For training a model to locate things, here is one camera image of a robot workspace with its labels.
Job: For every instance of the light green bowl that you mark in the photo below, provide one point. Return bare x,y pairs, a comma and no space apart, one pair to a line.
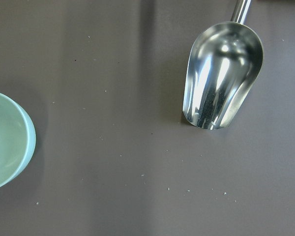
17,139

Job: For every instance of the steel metal scoop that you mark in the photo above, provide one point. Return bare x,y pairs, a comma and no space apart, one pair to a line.
223,64

